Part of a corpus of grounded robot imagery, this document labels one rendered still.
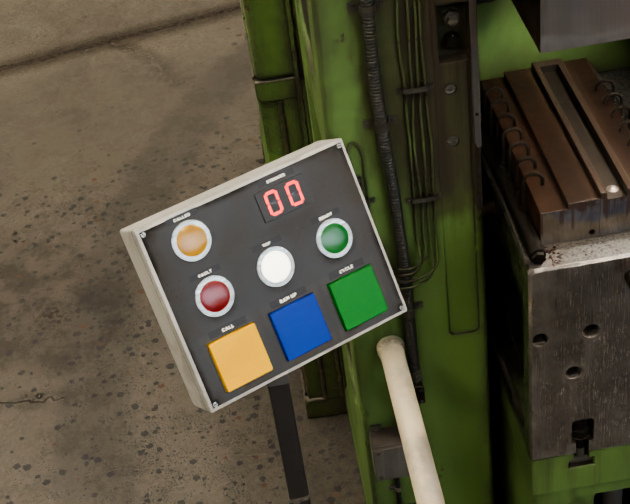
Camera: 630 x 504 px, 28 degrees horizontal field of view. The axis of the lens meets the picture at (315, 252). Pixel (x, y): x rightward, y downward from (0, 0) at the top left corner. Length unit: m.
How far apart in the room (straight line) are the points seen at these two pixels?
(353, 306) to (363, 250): 0.08
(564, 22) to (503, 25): 0.55
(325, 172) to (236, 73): 2.64
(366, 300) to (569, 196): 0.40
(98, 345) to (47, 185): 0.82
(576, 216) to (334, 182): 0.43
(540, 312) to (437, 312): 0.28
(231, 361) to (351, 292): 0.21
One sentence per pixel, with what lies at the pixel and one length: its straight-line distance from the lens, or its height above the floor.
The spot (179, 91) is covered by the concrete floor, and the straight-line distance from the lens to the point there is 4.39.
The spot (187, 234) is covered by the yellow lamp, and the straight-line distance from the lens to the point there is 1.74.
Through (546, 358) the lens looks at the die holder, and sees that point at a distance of 2.15.
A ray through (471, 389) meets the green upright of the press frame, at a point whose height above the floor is 0.47.
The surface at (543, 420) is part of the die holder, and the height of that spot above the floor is 0.57.
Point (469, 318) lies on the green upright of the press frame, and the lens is 2.32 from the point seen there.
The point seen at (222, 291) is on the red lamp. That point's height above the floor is 1.09.
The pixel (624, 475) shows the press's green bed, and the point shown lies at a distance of 2.43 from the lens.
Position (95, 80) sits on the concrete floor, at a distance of 4.57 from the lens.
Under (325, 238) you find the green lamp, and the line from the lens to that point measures 1.81.
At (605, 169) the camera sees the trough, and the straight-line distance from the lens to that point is 2.11.
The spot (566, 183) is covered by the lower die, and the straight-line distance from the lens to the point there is 2.07.
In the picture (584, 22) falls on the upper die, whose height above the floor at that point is 1.31.
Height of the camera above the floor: 2.21
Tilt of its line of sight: 38 degrees down
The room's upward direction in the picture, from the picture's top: 8 degrees counter-clockwise
